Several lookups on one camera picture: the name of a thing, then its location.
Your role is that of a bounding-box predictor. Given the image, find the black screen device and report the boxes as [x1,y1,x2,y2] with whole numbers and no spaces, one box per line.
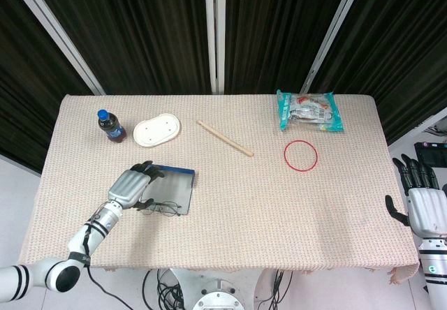
[413,141,447,168]

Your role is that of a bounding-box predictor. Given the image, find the white oval plastic tray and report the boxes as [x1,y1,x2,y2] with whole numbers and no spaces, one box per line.
[133,112,182,148]

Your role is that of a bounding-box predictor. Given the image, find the cola bottle with blue cap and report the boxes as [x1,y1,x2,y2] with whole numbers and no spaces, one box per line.
[96,109,126,145]

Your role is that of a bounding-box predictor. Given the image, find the red ring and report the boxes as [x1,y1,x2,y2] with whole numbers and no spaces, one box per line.
[283,140,319,172]

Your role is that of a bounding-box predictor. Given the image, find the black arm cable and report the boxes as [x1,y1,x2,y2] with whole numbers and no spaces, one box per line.
[82,219,123,310]

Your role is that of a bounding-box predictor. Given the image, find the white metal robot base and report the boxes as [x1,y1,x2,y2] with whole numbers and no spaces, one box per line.
[170,267,272,310]

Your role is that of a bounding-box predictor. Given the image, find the teal snack package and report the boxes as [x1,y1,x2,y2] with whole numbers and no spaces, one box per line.
[276,89,345,133]

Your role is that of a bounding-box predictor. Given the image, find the black cable bundle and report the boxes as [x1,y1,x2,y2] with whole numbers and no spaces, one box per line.
[257,270,295,310]
[142,270,185,310]

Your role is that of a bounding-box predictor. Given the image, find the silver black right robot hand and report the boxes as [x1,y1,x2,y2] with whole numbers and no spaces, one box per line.
[384,153,447,239]

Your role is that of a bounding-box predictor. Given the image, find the black thin-frame eyeglasses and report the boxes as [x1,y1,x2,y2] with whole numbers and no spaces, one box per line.
[138,200,182,219]

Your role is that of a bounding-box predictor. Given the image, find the wooden stick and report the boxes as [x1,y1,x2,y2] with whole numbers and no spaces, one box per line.
[196,119,254,158]

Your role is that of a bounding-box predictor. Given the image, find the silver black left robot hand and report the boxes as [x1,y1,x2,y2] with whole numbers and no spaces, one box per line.
[107,160,166,213]

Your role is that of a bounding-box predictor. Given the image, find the blue printed glasses case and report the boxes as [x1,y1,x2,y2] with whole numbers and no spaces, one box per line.
[138,163,196,216]

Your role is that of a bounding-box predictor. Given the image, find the black pleated curtain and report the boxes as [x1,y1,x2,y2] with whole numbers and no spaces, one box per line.
[0,0,447,173]

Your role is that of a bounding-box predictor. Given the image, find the beige woven tablecloth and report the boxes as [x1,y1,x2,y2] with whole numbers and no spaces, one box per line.
[17,93,420,276]

